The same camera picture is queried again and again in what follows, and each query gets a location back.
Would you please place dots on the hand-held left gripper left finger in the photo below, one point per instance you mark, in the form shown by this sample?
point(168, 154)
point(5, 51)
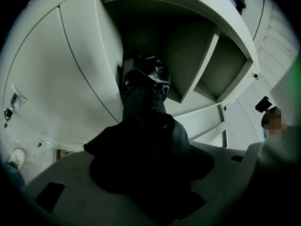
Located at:
point(103, 176)

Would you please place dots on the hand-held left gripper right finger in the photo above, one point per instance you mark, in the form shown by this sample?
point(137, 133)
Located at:
point(205, 165)

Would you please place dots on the pale grey metal locker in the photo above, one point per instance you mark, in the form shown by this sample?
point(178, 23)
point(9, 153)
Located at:
point(70, 67)

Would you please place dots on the person's left forearm grey sleeve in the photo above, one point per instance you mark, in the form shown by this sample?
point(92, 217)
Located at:
point(270, 173)

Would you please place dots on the person's head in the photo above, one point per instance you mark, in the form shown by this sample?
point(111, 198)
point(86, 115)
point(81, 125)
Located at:
point(274, 125)

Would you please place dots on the person's white shoe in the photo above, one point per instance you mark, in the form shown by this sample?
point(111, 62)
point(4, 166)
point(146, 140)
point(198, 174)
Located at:
point(17, 158)

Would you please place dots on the person's leg in jeans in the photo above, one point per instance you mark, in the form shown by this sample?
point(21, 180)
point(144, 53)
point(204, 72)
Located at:
point(13, 174)

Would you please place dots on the black head-worn camera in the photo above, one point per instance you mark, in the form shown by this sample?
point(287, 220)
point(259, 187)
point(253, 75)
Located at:
point(263, 103)

